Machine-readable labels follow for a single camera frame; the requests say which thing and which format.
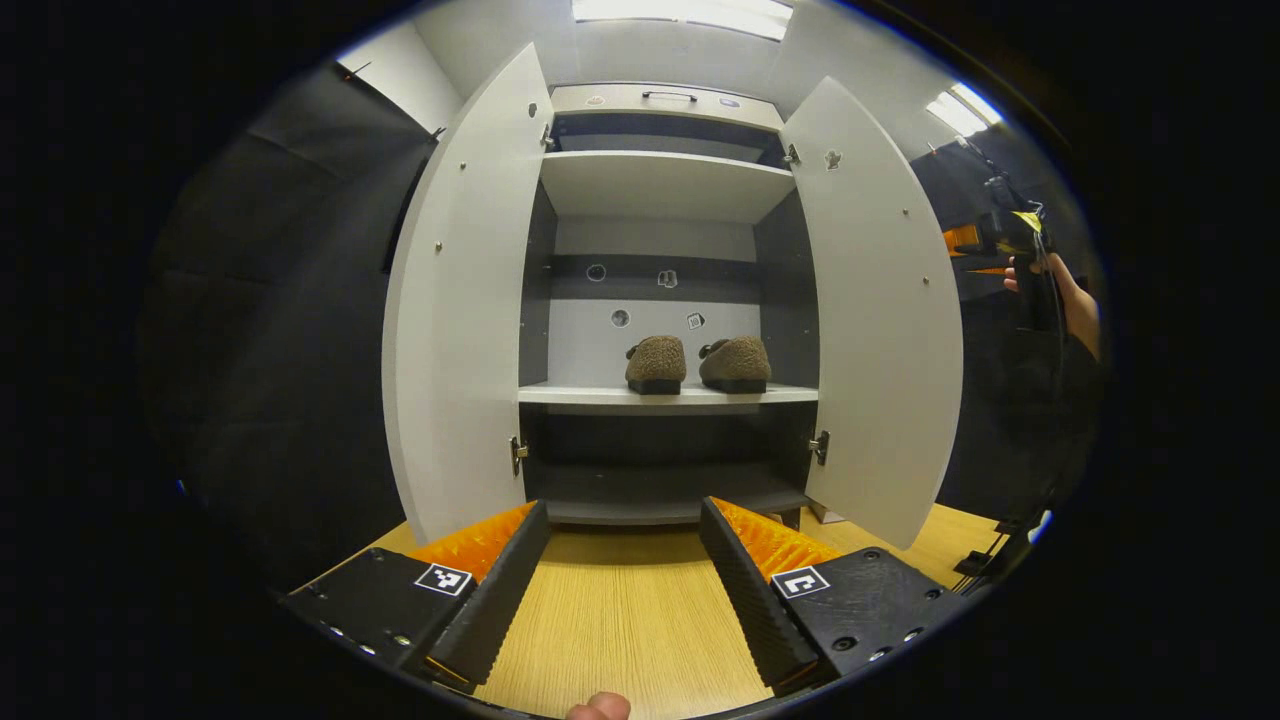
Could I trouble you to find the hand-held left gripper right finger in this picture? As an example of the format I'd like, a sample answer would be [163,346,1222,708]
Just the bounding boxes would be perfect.
[698,496,969,699]

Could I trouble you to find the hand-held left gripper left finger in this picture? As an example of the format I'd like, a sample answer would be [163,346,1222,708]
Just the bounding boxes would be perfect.
[278,500,551,696]

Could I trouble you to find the white shoe cabinet door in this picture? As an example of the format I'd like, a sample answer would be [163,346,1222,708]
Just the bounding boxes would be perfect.
[780,76,965,551]
[381,42,556,546]

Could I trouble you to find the brown fluffy shoe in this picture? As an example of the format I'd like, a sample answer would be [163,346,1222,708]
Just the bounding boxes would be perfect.
[625,335,689,396]
[698,335,773,395]

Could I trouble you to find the white grey shoe cabinet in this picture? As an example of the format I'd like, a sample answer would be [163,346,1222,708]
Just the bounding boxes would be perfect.
[515,83,823,529]

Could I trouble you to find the white cabinet drawer front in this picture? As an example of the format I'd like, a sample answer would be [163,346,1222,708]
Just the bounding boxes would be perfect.
[550,83,786,133]

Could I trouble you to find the small ceiling light panel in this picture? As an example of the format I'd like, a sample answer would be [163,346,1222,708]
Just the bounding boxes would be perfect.
[925,82,1004,139]

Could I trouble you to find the long ceiling light panel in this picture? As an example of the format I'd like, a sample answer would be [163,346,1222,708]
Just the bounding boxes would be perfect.
[572,0,794,41]

